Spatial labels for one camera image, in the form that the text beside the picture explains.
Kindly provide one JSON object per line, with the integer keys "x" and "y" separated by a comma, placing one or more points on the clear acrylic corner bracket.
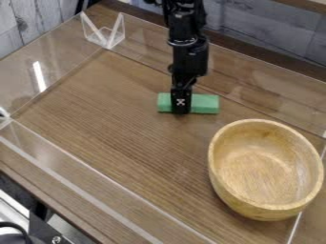
{"x": 104, "y": 37}

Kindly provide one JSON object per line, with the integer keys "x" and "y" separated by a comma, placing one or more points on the wooden bowl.
{"x": 264, "y": 169}

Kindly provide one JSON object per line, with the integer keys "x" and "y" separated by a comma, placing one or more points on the clear acrylic enclosure wall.
{"x": 120, "y": 168}

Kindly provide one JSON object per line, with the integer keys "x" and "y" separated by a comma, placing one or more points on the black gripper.
{"x": 188, "y": 66}

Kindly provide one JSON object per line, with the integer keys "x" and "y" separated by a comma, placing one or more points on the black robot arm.
{"x": 184, "y": 19}

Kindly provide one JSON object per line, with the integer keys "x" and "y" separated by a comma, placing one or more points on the green rectangular block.
{"x": 203, "y": 103}

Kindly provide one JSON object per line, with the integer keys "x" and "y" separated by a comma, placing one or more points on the black table mount bracket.
{"x": 49, "y": 231}

